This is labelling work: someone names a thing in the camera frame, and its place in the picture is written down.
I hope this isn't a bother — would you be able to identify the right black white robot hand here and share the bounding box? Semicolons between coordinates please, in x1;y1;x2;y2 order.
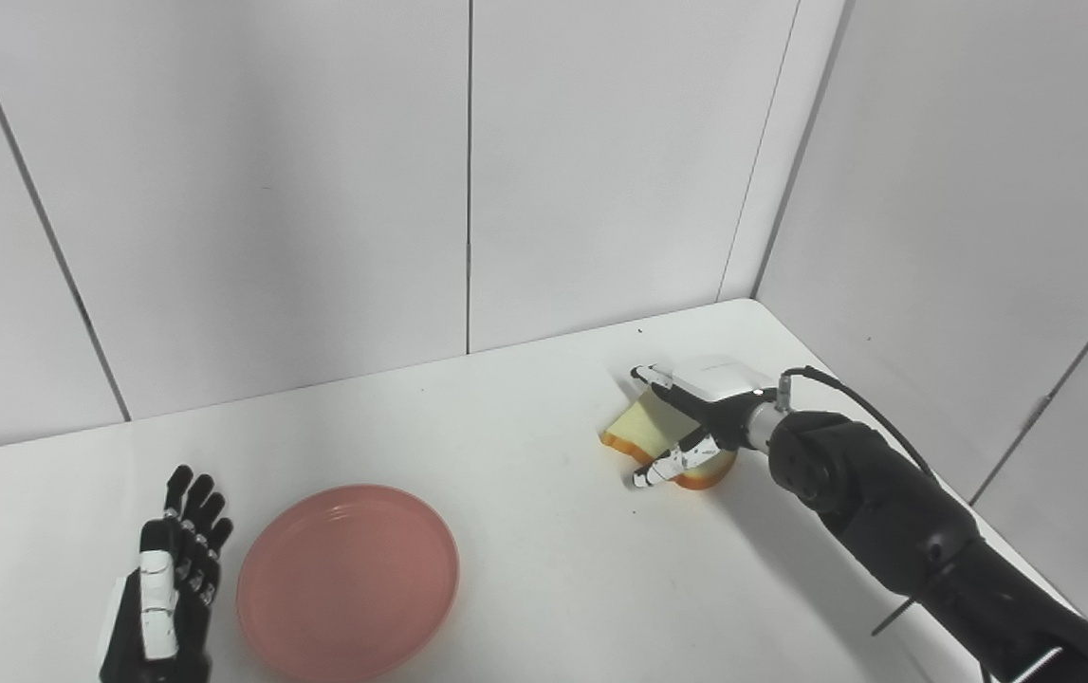
630;356;780;490

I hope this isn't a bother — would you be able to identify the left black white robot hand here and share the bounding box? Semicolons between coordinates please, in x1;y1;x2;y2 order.
98;464;235;683

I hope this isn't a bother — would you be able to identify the slice of white bread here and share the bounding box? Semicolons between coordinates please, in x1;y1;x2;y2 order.
600;390;739;491

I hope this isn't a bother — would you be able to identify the pink round plate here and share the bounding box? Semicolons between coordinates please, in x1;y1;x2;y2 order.
236;485;461;682

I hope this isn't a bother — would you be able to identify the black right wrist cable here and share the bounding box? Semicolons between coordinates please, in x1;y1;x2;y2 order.
776;366;1066;683

